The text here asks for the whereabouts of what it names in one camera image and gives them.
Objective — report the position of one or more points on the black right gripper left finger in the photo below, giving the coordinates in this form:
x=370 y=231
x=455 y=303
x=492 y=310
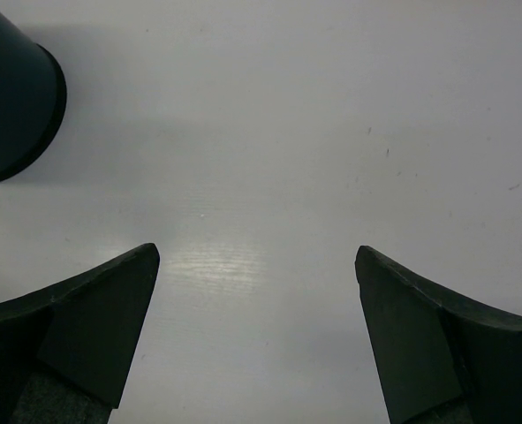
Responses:
x=66 y=350

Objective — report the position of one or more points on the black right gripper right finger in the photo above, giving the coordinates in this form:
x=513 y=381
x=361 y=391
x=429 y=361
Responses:
x=441 y=357

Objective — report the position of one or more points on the black bin with gold rim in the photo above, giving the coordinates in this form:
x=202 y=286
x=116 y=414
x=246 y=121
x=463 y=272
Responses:
x=33 y=97

